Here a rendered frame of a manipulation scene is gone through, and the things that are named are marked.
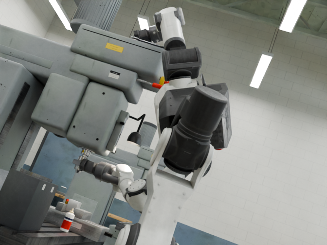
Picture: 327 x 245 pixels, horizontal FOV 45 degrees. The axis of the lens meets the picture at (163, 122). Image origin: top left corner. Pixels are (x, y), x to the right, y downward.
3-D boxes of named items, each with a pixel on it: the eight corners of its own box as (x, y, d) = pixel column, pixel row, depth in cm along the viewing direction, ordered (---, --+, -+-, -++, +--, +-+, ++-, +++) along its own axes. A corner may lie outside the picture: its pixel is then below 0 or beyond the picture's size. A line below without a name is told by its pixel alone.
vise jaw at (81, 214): (89, 220, 208) (92, 213, 209) (81, 219, 194) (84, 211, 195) (79, 216, 209) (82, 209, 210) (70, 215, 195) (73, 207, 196)
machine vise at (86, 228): (104, 241, 205) (113, 221, 207) (97, 242, 190) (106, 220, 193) (45, 218, 211) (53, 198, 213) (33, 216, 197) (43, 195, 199)
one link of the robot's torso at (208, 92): (233, 105, 119) (226, 90, 136) (193, 89, 118) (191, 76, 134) (195, 182, 128) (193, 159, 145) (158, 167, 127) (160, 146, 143)
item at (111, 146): (114, 152, 195) (130, 114, 200) (112, 151, 192) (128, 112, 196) (106, 150, 196) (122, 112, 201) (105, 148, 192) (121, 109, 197)
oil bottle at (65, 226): (68, 232, 186) (78, 210, 188) (66, 232, 182) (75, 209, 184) (61, 229, 186) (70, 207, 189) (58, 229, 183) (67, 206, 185)
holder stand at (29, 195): (40, 230, 156) (60, 183, 161) (17, 231, 135) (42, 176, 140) (12, 219, 158) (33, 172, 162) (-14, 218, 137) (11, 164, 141)
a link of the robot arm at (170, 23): (150, 5, 174) (156, 41, 162) (178, -3, 173) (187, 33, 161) (156, 24, 184) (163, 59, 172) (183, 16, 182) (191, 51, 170)
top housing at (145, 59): (160, 95, 213) (171, 69, 217) (156, 77, 188) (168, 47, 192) (81, 69, 221) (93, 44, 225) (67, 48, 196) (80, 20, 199)
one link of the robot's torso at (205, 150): (215, 145, 123) (212, 131, 134) (175, 129, 122) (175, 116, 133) (198, 179, 127) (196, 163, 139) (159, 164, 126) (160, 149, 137)
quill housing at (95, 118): (108, 159, 203) (131, 103, 211) (99, 151, 184) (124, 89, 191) (75, 147, 206) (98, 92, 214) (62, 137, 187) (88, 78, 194)
